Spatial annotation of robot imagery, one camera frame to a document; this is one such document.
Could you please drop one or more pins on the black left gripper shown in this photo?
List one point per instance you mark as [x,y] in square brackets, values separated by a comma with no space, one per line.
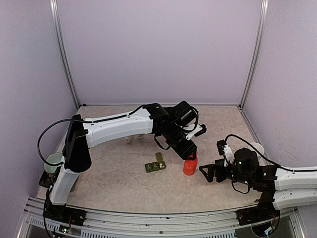
[185,152]

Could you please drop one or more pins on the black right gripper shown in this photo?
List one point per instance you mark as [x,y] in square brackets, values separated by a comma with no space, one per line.
[218,166]

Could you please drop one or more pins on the red cylindrical can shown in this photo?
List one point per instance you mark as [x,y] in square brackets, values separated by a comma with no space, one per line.
[190,166]

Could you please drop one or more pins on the green pill organizer box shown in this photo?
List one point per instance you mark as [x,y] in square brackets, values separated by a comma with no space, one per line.
[157,165]

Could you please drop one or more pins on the small white bottle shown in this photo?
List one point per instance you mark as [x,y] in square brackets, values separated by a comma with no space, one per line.
[129,139]

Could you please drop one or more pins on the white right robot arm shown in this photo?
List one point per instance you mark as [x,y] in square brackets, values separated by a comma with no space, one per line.
[280,188]

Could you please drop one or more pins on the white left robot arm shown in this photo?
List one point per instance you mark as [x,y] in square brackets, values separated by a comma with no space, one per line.
[84,134]

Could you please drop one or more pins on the light blue mug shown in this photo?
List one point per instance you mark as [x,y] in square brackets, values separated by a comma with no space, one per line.
[256,146]

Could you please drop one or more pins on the green ceramic bowl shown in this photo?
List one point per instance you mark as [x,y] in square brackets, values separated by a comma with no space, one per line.
[53,160]

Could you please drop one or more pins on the black square tray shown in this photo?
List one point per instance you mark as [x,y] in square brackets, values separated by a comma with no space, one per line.
[47,179]

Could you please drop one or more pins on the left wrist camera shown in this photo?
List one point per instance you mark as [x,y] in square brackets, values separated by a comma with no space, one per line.
[199,130]

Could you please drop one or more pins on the front aluminium rail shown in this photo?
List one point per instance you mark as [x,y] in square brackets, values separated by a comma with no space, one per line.
[219,224]

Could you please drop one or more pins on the right aluminium frame post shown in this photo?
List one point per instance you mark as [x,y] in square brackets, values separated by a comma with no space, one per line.
[256,53]

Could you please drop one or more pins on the aluminium frame post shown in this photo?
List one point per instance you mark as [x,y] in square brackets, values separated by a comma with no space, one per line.
[63,54]
[256,53]

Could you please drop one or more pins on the left aluminium frame post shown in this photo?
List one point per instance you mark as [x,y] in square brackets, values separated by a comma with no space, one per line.
[63,54]

